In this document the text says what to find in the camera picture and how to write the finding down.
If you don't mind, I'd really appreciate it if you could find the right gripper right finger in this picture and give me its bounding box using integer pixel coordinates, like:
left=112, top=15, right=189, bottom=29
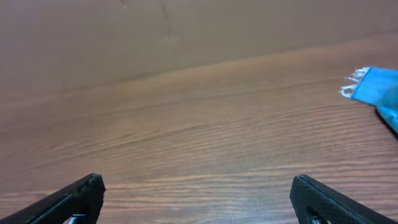
left=290, top=175, right=397, bottom=224

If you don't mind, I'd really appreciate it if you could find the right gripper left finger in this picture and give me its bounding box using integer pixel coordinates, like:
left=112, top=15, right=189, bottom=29
left=1, top=174, right=106, bottom=224

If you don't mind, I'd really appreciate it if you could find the crumpled blue denim garment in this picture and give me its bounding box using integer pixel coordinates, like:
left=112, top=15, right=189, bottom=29
left=340, top=67, right=397, bottom=134

